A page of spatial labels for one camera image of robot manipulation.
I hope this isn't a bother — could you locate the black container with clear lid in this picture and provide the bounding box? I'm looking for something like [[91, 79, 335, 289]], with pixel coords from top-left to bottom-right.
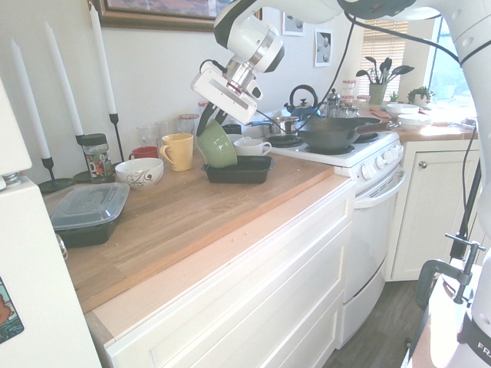
[[44, 182, 131, 249]]

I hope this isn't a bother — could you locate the colourful illustrated fridge magnet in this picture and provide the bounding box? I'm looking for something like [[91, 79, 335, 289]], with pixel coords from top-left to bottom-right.
[[0, 274, 25, 345]]

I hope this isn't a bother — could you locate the short white taper candle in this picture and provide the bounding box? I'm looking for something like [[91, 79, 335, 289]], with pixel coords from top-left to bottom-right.
[[10, 38, 52, 159]]

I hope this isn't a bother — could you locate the white drawer cabinet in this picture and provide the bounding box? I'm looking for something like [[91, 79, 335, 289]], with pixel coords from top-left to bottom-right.
[[102, 179, 358, 368]]

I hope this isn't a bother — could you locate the green ceramic bowl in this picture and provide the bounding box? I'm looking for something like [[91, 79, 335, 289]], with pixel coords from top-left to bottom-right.
[[195, 119, 239, 170]]

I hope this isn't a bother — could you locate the white kitchen stove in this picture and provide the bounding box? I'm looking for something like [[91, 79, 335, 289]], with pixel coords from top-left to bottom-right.
[[263, 113, 408, 350]]

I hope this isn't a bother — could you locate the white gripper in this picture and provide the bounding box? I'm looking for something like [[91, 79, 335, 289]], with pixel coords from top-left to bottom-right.
[[190, 62, 259, 138]]

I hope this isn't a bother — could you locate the black camera stand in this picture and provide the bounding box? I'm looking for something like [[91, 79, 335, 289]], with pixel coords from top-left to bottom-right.
[[449, 159, 483, 258]]

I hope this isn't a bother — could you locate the medium white taper candle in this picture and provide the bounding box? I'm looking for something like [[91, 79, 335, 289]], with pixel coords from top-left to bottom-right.
[[43, 21, 85, 136]]

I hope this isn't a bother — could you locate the grey metal screw clamp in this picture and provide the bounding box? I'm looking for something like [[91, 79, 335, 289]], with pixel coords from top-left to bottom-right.
[[415, 232, 487, 312]]

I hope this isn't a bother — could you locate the small potted green plant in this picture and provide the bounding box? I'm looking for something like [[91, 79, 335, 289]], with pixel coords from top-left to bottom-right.
[[407, 85, 435, 107]]

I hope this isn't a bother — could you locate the white serving bowl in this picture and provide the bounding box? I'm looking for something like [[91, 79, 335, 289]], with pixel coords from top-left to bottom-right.
[[384, 102, 420, 117]]

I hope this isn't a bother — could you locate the red ceramic mug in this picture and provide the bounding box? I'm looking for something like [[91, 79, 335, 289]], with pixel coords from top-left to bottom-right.
[[128, 146, 160, 163]]

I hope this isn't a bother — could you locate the small wall picture with spheres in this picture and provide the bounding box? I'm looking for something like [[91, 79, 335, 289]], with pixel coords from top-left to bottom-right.
[[282, 11, 306, 38]]

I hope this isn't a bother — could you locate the black wok with wooden handle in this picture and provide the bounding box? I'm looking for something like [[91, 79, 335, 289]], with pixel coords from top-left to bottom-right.
[[296, 117, 400, 152]]

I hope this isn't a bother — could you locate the tall white taper candle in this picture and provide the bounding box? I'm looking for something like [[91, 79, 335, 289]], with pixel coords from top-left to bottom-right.
[[88, 2, 118, 115]]

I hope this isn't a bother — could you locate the white cabinet with round knob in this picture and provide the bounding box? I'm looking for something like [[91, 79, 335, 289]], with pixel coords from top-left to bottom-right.
[[386, 139, 485, 284]]

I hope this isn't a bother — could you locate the green utensil holder cup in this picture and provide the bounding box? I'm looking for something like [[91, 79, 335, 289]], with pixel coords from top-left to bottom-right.
[[368, 83, 388, 106]]

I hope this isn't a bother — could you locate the spice jar with black lid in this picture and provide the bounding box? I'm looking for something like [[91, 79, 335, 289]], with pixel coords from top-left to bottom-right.
[[81, 133, 116, 181]]

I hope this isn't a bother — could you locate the black cooking utensils bunch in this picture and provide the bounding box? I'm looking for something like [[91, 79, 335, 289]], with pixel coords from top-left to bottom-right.
[[355, 56, 416, 86]]

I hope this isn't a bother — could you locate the blue kettle with black handle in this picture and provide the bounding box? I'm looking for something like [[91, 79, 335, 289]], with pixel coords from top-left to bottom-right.
[[284, 84, 325, 120]]

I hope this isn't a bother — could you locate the tall wall picture with spheres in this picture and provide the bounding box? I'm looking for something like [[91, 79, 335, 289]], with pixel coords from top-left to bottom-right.
[[314, 29, 334, 68]]

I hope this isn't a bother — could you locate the framed painting with brown frame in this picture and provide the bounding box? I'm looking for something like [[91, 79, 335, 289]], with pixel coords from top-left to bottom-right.
[[97, 0, 264, 32]]

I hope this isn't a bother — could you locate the glass french press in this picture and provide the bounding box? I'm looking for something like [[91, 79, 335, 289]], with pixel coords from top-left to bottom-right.
[[325, 87, 345, 118]]

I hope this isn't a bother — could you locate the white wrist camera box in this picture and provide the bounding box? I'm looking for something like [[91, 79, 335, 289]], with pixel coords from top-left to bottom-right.
[[248, 77, 266, 101]]

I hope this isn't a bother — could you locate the steel pot with blue handle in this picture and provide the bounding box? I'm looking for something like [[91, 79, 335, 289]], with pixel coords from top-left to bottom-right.
[[246, 116, 305, 136]]

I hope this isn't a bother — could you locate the white bowl with swirl print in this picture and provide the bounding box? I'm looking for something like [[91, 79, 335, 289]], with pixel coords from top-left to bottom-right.
[[114, 157, 165, 192]]

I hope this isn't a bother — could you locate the yellow ceramic mug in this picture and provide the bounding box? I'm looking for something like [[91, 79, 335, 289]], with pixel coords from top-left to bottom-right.
[[159, 133, 195, 173]]

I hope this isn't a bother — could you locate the white refrigerator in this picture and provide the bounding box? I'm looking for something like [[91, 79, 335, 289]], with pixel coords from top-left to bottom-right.
[[0, 76, 103, 368]]

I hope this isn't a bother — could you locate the wooden window blind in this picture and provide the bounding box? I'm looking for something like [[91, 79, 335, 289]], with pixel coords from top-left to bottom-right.
[[361, 20, 410, 105]]

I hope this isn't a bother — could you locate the black open plastic tray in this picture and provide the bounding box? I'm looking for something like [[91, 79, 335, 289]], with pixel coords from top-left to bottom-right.
[[201, 155, 276, 186]]

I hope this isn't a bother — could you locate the clear drinking glass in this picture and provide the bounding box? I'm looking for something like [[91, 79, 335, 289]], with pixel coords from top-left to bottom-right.
[[137, 124, 162, 150], [154, 119, 182, 146]]

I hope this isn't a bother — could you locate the white refrigerator door handle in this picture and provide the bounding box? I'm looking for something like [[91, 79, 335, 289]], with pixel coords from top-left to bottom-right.
[[54, 232, 70, 262]]

